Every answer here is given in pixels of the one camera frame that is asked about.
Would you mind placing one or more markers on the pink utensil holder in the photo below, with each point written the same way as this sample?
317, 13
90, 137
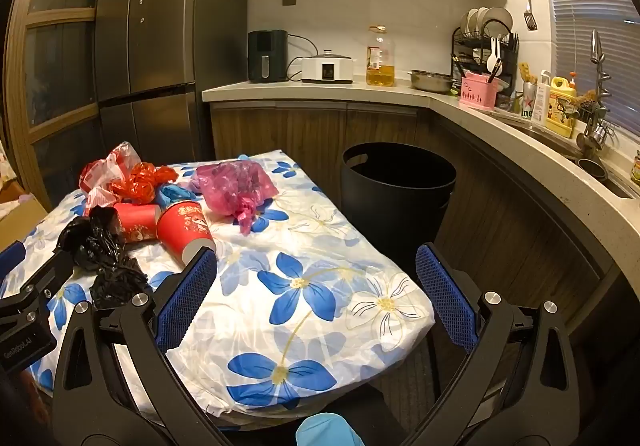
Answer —
480, 93

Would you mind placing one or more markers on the steel sink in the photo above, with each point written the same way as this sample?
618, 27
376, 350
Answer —
555, 135

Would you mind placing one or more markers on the orange cap bottle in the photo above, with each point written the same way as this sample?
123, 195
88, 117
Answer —
572, 83

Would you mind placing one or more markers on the white rice spoon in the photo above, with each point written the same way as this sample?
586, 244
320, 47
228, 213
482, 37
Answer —
492, 56

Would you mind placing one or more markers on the hanging metal spatula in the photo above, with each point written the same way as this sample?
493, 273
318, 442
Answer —
530, 18

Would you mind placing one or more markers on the grey refrigerator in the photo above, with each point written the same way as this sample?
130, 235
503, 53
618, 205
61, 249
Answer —
165, 35

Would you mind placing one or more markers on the black air fryer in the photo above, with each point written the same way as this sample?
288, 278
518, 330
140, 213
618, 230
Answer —
267, 55

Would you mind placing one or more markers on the brown scrubber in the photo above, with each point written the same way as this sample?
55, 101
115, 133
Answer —
587, 99

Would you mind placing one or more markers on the red and white plastic bag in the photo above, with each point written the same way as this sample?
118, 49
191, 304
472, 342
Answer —
102, 175

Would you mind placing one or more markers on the black plastic bag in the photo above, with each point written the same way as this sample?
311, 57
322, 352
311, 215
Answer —
97, 241

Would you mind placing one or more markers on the blue floral tablecloth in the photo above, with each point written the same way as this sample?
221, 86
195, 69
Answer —
300, 286

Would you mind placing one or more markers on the yellow detergent bottle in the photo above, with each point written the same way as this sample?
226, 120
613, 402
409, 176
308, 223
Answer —
560, 110

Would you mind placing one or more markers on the person's right hand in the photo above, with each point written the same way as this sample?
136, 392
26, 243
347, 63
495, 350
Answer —
325, 431

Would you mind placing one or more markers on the light blue glove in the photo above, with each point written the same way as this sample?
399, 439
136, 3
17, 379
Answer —
175, 193

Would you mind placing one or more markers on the cardboard box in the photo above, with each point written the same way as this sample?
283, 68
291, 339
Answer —
20, 221

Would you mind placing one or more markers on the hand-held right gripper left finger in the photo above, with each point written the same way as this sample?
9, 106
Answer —
187, 298

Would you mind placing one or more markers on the green beer can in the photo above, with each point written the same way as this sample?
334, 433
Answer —
527, 100

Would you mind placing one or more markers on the white plate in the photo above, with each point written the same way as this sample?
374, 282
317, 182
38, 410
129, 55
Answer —
478, 20
466, 23

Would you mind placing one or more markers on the metal faucet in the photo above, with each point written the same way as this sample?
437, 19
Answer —
596, 90

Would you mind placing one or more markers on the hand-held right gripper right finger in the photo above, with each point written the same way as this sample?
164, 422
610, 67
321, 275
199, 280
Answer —
445, 298

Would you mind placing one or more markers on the red paper cup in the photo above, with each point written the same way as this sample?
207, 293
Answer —
135, 223
182, 228

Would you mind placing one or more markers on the wooden glass door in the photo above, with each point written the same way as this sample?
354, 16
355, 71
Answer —
55, 75

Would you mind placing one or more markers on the purple glove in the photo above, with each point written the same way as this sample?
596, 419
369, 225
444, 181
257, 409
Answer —
194, 184

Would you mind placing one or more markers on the metal cup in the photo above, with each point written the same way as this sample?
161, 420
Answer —
592, 168

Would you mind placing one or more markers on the black trash bin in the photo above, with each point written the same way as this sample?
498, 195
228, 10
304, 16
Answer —
400, 196

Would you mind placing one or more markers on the white plastic bottle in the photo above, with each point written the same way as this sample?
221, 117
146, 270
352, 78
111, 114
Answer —
541, 100

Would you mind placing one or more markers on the yellow brush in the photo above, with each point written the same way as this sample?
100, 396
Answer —
526, 72

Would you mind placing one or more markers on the white electric cooker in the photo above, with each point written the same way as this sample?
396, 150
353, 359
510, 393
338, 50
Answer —
327, 69

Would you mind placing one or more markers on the window blinds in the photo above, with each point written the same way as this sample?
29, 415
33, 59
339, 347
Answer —
595, 25

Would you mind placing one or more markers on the black dish rack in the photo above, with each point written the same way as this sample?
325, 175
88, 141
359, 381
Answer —
465, 55

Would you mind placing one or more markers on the cooking oil bottle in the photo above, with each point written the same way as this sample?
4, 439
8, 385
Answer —
381, 60

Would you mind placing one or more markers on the steel bowl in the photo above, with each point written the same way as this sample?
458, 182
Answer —
431, 81

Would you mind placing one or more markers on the pink plastic bag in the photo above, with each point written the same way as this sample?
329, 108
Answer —
235, 188

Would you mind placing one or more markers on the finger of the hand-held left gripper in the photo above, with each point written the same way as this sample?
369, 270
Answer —
45, 281
12, 255

